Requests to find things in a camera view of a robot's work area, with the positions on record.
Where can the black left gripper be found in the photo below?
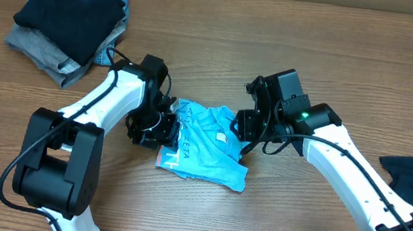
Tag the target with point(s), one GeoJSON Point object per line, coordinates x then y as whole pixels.
{"type": "Point", "coordinates": [168, 135]}

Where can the folded black t-shirt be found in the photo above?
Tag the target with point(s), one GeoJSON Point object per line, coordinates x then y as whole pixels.
{"type": "Point", "coordinates": [77, 27]}

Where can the light blue printed t-shirt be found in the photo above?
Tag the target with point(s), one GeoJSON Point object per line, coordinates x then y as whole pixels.
{"type": "Point", "coordinates": [207, 149]}

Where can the folded grey garment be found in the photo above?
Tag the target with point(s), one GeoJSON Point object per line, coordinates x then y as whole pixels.
{"type": "Point", "coordinates": [46, 55]}

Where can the folded blue denim garment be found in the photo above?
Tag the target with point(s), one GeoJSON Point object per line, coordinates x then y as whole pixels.
{"type": "Point", "coordinates": [103, 55]}

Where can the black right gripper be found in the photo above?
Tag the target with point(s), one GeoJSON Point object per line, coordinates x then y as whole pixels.
{"type": "Point", "coordinates": [245, 125]}

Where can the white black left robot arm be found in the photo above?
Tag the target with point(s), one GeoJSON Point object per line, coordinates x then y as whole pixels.
{"type": "Point", "coordinates": [56, 173]}

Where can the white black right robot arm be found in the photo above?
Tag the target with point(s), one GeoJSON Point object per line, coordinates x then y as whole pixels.
{"type": "Point", "coordinates": [284, 115]}

